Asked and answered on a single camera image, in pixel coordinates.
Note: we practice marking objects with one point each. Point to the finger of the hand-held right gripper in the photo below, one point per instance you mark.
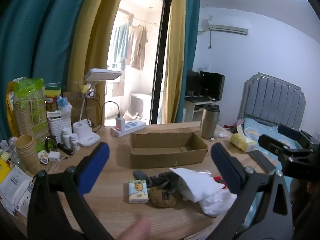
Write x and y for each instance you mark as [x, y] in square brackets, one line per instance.
[270, 143]
[287, 131]

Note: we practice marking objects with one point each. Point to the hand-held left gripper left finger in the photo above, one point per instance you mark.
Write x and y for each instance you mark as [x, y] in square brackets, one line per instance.
[96, 170]

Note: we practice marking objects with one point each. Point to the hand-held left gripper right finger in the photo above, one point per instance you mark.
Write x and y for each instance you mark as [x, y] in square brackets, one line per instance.
[225, 167]

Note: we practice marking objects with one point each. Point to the white waffle towel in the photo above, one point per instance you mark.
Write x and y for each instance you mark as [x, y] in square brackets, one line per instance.
[207, 192]

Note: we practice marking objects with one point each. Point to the cartoon print tissue pack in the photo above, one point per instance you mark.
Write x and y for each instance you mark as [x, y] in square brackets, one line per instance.
[137, 191]

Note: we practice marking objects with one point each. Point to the brown cardboard box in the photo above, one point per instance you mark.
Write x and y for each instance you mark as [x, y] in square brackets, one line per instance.
[165, 155]

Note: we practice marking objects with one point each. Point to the grey sock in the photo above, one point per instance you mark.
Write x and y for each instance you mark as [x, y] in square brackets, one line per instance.
[162, 181]

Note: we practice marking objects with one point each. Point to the brown plush pouch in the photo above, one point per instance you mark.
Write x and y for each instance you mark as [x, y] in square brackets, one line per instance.
[161, 197]

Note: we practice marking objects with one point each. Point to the person's left hand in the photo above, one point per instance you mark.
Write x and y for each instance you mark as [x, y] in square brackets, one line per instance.
[135, 228]

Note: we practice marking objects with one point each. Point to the red plastic item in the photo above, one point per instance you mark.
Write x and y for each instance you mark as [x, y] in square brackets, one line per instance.
[220, 181]

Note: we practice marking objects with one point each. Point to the black smartphone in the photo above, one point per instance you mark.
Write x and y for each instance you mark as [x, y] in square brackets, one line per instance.
[262, 161]

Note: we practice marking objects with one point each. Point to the yellow tissue pack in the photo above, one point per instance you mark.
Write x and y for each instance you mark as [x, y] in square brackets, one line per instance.
[241, 141]

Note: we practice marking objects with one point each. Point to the grey padded headboard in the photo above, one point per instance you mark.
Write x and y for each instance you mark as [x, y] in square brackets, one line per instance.
[272, 100]

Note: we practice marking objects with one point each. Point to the white pill bottle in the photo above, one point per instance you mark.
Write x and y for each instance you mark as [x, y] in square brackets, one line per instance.
[74, 142]
[66, 136]

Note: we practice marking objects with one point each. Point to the white desk lamp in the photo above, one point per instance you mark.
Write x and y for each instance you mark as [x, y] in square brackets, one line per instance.
[86, 136]

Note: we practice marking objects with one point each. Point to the black flashlight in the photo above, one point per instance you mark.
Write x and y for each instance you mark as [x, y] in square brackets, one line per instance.
[65, 148]

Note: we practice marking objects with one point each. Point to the small white adapter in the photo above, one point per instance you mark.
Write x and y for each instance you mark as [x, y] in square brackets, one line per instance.
[53, 156]

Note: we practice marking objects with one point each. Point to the stainless steel tumbler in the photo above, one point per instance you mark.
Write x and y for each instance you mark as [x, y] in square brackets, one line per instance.
[210, 122]

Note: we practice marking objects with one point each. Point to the white plug charger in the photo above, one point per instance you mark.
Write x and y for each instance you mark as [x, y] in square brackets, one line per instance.
[120, 123]

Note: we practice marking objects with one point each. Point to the white plastic basket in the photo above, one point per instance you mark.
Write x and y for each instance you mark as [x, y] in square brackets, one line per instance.
[60, 130]

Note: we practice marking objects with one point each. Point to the white power strip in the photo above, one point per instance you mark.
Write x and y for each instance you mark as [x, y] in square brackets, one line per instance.
[131, 127]

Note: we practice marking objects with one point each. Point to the brown paper bag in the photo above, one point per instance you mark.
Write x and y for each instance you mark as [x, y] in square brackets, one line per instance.
[73, 107]

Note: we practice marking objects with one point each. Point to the white computer desk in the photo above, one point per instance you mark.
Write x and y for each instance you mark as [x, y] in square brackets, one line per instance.
[192, 108]

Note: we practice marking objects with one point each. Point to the crumpled blue white bag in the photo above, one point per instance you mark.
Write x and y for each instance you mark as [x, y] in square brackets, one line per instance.
[64, 106]

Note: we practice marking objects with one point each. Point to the stack of paper cups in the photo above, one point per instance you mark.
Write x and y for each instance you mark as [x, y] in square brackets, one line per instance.
[26, 152]

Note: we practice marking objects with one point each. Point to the red label jar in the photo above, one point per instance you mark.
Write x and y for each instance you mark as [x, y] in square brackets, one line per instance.
[52, 101]

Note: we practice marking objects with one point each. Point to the yellow duck toy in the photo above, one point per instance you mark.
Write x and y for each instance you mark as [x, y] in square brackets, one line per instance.
[84, 88]

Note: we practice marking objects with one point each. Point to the white paper packages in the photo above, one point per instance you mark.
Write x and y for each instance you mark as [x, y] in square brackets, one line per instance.
[15, 190]

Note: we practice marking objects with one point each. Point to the black computer monitor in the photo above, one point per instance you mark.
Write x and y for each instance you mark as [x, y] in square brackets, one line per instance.
[207, 85]

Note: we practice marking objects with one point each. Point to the green paper cup package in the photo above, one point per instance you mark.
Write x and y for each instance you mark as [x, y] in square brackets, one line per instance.
[32, 105]

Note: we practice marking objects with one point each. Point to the white air conditioner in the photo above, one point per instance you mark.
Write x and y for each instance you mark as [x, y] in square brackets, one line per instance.
[227, 27]

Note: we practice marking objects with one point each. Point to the yellow curtain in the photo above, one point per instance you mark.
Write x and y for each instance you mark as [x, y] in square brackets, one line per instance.
[175, 55]
[95, 37]

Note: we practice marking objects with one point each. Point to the hanging teal shirt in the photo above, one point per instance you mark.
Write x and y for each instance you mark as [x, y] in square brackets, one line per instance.
[120, 45]

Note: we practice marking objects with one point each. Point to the teal curtain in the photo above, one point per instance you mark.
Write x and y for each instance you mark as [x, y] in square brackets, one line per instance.
[42, 35]
[190, 42]

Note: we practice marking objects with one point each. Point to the hanging beige shirt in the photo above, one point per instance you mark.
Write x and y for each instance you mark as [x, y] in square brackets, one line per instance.
[137, 47]

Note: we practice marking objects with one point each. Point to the black sliding door frame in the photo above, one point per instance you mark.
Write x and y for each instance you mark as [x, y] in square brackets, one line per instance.
[161, 60]

